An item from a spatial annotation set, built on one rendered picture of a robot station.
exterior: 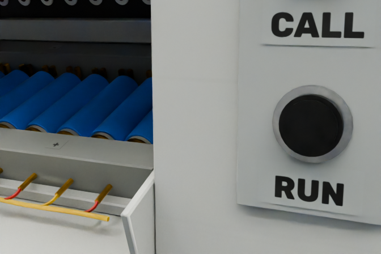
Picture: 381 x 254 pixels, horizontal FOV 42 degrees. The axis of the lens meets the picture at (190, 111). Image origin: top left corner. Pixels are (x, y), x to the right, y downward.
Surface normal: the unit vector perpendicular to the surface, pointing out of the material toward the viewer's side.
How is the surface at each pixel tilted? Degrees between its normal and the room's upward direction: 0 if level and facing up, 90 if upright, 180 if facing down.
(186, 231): 90
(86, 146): 18
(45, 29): 108
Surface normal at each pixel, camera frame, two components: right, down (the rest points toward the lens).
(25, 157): -0.36, 0.47
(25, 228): -0.12, -0.88
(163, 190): -0.38, 0.18
